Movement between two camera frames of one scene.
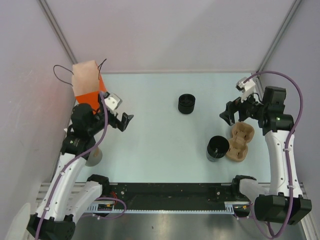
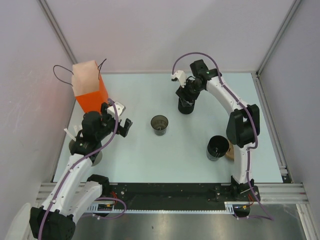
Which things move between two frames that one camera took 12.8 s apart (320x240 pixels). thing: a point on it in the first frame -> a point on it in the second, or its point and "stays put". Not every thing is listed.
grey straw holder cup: (94, 157) stays put
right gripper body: (250, 107) -> (191, 89)
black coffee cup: (217, 147) stays put
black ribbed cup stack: (186, 103) stays put
